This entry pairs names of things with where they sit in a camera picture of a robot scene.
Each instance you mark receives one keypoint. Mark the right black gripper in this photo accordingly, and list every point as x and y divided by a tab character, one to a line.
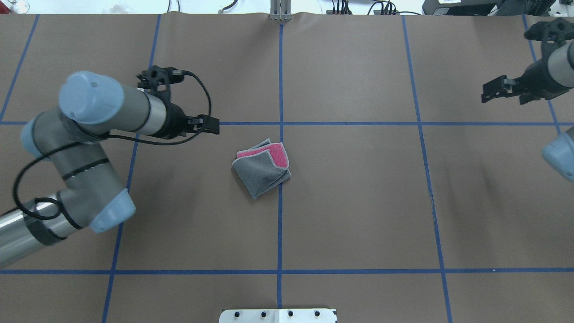
537	82

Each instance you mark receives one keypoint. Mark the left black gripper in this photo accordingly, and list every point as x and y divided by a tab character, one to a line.
174	120

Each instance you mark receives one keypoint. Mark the pink square towel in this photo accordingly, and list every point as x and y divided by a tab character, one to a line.
262	167

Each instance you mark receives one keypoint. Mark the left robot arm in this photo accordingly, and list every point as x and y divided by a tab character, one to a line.
93	108

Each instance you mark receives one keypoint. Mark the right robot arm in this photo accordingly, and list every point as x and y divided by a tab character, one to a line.
559	152

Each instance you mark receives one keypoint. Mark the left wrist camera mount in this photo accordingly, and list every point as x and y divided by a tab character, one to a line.
159	79

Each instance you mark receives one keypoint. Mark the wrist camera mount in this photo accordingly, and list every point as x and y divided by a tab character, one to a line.
552	35
159	79

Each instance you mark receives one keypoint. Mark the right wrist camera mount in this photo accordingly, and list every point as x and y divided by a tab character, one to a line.
552	35

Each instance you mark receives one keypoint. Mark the aluminium frame post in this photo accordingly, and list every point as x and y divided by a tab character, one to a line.
280	10

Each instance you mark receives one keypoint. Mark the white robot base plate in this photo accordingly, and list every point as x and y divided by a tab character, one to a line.
293	315

